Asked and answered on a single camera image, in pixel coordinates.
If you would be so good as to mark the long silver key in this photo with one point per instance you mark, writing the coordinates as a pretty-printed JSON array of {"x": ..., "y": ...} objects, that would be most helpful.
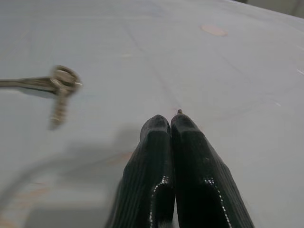
[{"x": 23, "y": 83}]

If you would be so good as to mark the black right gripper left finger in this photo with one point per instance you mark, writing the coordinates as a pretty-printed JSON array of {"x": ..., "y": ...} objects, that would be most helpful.
[{"x": 145, "y": 180}]

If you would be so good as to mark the short silver key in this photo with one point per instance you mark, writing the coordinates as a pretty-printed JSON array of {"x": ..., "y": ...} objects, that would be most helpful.
[{"x": 59, "y": 107}]

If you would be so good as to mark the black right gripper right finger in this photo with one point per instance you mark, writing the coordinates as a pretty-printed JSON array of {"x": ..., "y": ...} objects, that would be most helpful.
[{"x": 202, "y": 175}]

